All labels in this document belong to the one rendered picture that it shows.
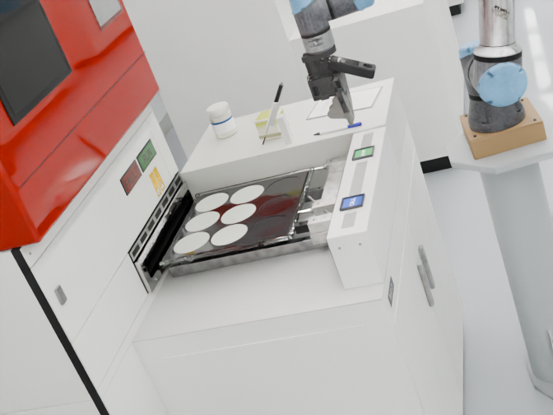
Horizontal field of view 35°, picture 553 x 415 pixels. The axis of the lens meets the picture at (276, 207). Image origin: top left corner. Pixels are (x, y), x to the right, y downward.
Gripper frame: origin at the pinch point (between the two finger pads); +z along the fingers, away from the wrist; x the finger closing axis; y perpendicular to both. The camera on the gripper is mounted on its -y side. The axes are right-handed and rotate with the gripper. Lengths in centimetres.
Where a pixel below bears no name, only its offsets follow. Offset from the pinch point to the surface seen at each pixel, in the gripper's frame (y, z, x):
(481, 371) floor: -9, 106, -25
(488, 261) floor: -13, 106, -90
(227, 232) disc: 37.3, 16.0, 15.0
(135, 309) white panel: 58, 20, 37
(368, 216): -4.0, 9.9, 34.0
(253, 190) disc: 34.8, 16.0, -6.8
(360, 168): 0.4, 10.3, 7.1
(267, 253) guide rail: 27.8, 22.3, 18.6
